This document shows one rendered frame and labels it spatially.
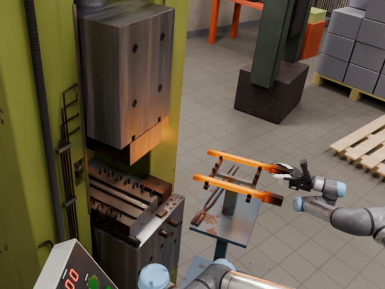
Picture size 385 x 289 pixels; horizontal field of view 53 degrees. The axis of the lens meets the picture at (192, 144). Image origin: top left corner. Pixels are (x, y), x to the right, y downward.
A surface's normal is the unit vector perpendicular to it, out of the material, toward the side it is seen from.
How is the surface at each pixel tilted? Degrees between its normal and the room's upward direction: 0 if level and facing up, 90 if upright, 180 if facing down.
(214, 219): 0
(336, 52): 90
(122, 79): 90
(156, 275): 0
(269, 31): 89
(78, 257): 60
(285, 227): 0
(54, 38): 90
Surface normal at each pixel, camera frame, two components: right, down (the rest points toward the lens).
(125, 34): 0.88, 0.33
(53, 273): -0.42, -0.78
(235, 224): 0.09, -0.84
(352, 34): -0.70, 0.33
